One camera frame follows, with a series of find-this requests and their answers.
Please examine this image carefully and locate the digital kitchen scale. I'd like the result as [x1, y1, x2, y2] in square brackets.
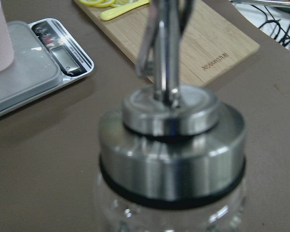
[0, 18, 94, 116]

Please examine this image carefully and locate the lemon slice behind front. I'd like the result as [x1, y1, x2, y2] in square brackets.
[111, 0, 133, 8]

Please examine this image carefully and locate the lemon slice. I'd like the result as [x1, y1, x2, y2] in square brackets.
[111, 0, 133, 8]
[79, 0, 115, 8]

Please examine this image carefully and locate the glass sauce bottle metal spout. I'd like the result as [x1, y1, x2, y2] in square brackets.
[95, 0, 247, 232]

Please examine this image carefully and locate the bamboo cutting board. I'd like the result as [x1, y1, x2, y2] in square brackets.
[76, 0, 260, 87]

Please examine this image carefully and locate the yellow plastic knife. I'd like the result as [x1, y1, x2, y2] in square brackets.
[100, 0, 150, 21]

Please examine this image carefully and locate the lemon slice front left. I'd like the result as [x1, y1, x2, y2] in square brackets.
[79, 0, 115, 8]

